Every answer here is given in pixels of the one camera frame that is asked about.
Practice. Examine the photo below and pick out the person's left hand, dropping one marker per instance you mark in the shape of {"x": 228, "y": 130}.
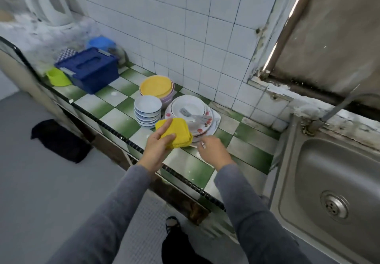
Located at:
{"x": 157, "y": 148}

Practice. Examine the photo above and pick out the person's right hand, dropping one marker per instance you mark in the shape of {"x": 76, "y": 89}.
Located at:
{"x": 214, "y": 151}

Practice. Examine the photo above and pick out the stack of small white bowls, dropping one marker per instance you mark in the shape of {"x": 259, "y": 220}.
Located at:
{"x": 147, "y": 109}

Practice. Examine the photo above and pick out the metal fork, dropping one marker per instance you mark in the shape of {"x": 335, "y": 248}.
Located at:
{"x": 193, "y": 116}

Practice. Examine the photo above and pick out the person's right forearm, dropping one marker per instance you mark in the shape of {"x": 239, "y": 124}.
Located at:
{"x": 255, "y": 219}

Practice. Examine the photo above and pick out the person's black shoe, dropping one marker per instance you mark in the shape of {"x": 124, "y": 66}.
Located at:
{"x": 178, "y": 243}

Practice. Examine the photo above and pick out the glass jar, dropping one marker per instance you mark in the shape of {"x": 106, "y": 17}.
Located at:
{"x": 119, "y": 53}

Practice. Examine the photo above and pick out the blue plastic box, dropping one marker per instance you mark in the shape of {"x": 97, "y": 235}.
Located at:
{"x": 89, "y": 68}

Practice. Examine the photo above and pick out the blue plastic bowl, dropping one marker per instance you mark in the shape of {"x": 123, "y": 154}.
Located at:
{"x": 101, "y": 42}

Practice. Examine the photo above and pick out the lime green plastic bowl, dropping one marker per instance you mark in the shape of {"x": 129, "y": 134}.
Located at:
{"x": 58, "y": 78}

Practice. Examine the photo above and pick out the stainless steel sink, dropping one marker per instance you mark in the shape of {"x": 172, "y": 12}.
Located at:
{"x": 332, "y": 178}

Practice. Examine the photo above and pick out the metal faucet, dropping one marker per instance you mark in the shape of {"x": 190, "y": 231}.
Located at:
{"x": 332, "y": 109}

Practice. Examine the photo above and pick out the white electric kettle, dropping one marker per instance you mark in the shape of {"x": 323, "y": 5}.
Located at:
{"x": 47, "y": 0}

